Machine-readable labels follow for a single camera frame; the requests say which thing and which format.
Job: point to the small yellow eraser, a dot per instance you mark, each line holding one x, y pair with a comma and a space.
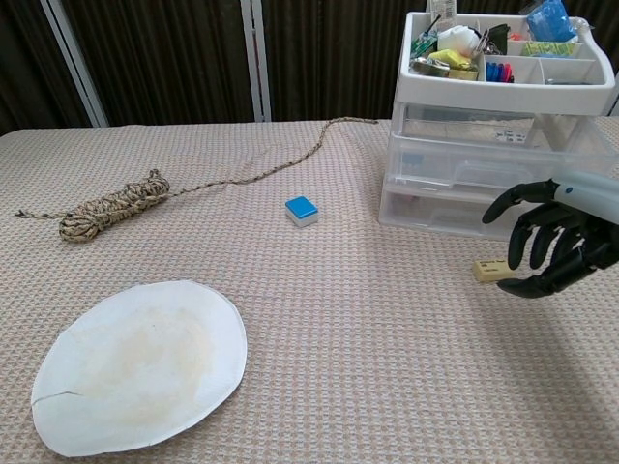
486, 270

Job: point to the white drawer organizer with items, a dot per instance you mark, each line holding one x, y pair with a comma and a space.
483, 92

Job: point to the green foil packet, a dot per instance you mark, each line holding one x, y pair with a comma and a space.
423, 42

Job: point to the blue sponge pack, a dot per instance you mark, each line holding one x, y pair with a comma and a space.
551, 19

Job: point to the aluminium frame post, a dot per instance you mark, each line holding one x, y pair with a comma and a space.
255, 60
77, 63

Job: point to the white wadded roll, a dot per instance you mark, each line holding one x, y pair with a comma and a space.
457, 38

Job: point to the small white carton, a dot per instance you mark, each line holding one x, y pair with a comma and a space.
442, 7

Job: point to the yellow-green sponge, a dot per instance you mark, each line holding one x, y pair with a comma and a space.
450, 58

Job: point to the black pouch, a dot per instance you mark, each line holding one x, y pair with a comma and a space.
498, 37

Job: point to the white paper plate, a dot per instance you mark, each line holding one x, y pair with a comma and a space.
140, 367

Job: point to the green patterned packet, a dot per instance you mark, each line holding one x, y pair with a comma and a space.
551, 49

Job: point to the green orange small packets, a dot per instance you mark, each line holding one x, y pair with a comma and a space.
435, 69

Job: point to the blue topped white block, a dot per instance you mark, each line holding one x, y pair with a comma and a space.
301, 209

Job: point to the right black grey robot hand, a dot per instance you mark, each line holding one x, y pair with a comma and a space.
580, 232

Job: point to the orange red packet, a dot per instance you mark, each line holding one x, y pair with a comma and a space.
516, 36

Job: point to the beige woven tablecloth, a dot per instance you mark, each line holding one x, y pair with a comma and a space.
338, 338

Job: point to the clear plastic drawer with card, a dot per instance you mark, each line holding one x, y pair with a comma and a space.
435, 164

